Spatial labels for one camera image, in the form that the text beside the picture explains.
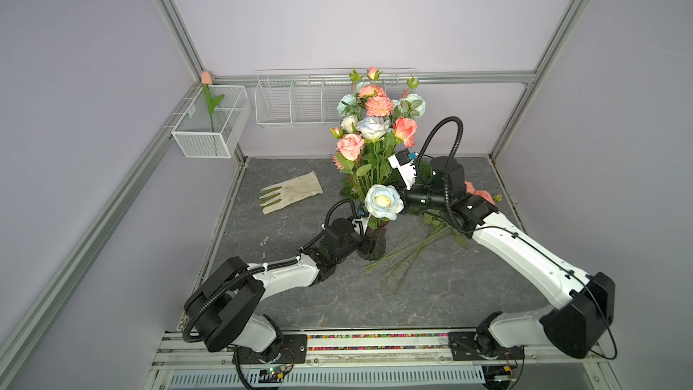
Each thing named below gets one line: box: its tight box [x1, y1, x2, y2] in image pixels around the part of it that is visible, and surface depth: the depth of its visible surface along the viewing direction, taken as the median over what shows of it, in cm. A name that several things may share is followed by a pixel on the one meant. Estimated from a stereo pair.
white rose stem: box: [355, 116, 390, 143], surface depth 65 cm
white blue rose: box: [364, 184, 405, 221], surface depth 58 cm
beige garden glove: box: [258, 170, 324, 215], surface depth 111 cm
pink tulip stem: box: [201, 70, 225, 133], surface depth 91 cm
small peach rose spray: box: [330, 65, 426, 203], surface depth 68 cm
